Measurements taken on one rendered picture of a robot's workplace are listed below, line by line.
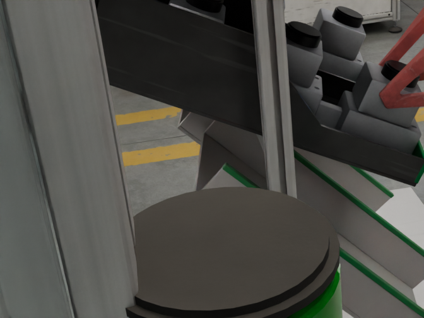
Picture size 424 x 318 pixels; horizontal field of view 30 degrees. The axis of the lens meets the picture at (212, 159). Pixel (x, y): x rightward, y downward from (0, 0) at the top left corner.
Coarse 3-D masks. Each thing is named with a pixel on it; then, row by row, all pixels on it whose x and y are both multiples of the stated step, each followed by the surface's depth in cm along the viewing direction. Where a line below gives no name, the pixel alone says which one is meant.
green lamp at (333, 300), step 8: (336, 272) 16; (336, 280) 16; (328, 288) 16; (336, 288) 16; (320, 296) 15; (328, 296) 16; (336, 296) 16; (312, 304) 15; (320, 304) 15; (328, 304) 15; (336, 304) 16; (296, 312) 15; (304, 312) 15; (312, 312) 15; (320, 312) 15; (328, 312) 16; (336, 312) 16
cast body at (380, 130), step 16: (368, 64) 65; (384, 64) 64; (400, 64) 64; (368, 80) 62; (384, 80) 62; (416, 80) 63; (352, 96) 66; (368, 96) 62; (320, 112) 65; (336, 112) 65; (352, 112) 63; (368, 112) 63; (384, 112) 63; (400, 112) 63; (416, 112) 63; (336, 128) 65; (352, 128) 64; (368, 128) 64; (384, 128) 64; (400, 128) 63; (416, 128) 64; (384, 144) 64; (400, 144) 64
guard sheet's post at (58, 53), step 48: (48, 0) 12; (48, 48) 13; (96, 48) 14; (48, 96) 13; (96, 96) 13; (48, 144) 13; (96, 144) 14; (48, 192) 15; (96, 192) 14; (96, 240) 14; (96, 288) 15
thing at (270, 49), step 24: (264, 0) 53; (264, 24) 54; (264, 48) 55; (264, 72) 56; (264, 96) 57; (288, 96) 57; (264, 120) 57; (288, 120) 58; (264, 144) 60; (288, 144) 58; (288, 168) 59; (288, 192) 60
